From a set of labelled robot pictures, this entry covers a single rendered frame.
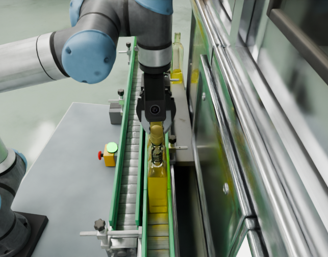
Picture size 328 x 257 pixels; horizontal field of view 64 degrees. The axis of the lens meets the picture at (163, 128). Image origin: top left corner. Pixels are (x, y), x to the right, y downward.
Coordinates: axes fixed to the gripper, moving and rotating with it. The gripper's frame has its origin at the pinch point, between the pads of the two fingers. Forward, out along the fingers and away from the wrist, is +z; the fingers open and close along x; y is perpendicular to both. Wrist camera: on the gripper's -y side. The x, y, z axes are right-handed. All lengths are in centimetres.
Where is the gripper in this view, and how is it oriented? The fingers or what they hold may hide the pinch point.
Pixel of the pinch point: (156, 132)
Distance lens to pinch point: 70.9
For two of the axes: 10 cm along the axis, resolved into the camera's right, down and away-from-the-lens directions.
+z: 0.0, 7.3, 6.8
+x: -10.0, 0.2, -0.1
